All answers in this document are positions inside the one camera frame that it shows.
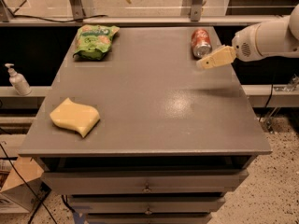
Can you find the white pump bottle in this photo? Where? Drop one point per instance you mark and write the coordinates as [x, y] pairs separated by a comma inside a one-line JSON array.
[[17, 80]]

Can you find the right metal bracket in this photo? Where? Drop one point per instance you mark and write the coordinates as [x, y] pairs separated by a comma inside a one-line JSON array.
[[192, 9]]

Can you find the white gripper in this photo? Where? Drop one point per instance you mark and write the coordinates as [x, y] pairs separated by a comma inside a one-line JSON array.
[[244, 47]]

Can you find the green rice chip bag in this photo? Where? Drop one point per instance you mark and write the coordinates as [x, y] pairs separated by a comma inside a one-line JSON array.
[[93, 42]]

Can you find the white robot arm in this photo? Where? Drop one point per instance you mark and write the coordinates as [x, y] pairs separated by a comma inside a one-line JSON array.
[[279, 37]]

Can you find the left metal bracket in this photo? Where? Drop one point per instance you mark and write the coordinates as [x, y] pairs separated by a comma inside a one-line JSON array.
[[82, 9]]

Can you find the metal bracket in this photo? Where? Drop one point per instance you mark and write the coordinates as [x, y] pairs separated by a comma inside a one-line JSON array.
[[82, 9], [192, 9]]

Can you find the red coke can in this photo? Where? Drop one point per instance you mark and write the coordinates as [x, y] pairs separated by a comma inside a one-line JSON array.
[[201, 44]]

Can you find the grey drawer cabinet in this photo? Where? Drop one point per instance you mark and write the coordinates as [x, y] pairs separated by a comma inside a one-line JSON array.
[[171, 141]]

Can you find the cardboard box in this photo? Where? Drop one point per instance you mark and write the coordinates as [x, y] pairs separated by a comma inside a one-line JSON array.
[[18, 194]]

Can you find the yellow sponge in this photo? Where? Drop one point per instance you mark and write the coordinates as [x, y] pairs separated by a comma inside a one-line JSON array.
[[76, 117]]

